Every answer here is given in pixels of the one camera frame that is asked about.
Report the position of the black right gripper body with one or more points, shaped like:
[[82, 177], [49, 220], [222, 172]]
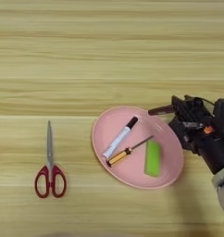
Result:
[[212, 148]]

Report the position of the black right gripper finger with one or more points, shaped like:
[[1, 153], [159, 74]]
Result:
[[191, 103], [194, 116]]

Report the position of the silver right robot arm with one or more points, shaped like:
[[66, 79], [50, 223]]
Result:
[[223, 191]]

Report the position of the green eraser block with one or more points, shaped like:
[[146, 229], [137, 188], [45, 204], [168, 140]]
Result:
[[152, 160]]

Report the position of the white marker with black cap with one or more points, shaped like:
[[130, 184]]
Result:
[[118, 142]]

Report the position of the pink oval plate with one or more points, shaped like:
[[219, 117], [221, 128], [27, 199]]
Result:
[[135, 172]]

